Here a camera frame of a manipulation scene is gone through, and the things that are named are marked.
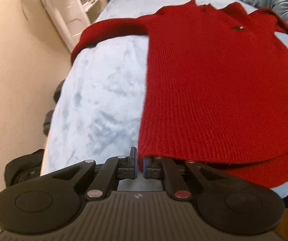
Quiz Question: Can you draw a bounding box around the red knit sweater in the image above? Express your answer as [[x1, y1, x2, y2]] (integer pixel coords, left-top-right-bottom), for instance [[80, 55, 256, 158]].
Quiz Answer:
[[71, 1, 288, 188]]

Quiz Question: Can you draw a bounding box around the light blue bed sheet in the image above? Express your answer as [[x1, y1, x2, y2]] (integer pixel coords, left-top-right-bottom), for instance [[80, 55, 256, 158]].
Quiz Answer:
[[42, 0, 288, 197]]

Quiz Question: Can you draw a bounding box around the black dumbbell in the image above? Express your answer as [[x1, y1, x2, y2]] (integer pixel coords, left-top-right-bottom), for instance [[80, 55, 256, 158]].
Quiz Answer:
[[43, 80, 65, 136]]

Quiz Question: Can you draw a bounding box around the white bookshelf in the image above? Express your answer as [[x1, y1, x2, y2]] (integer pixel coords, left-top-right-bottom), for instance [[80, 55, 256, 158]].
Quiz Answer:
[[41, 0, 107, 52]]

